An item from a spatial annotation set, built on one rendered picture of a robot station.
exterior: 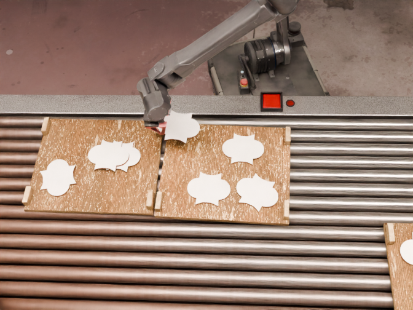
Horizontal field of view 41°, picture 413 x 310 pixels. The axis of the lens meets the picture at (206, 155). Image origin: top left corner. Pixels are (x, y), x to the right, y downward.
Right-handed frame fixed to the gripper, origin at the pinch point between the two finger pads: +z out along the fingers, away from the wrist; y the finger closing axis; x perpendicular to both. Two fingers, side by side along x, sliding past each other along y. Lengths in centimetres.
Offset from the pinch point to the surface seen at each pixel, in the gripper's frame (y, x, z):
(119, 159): -9.0, 15.1, 6.9
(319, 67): 118, -45, 111
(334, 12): 163, -54, 112
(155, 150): -3.4, 4.7, 10.1
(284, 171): -7.9, -37.2, 15.7
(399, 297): -45, -70, 20
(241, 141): 2.0, -23.0, 12.9
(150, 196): -21.8, 2.5, 7.6
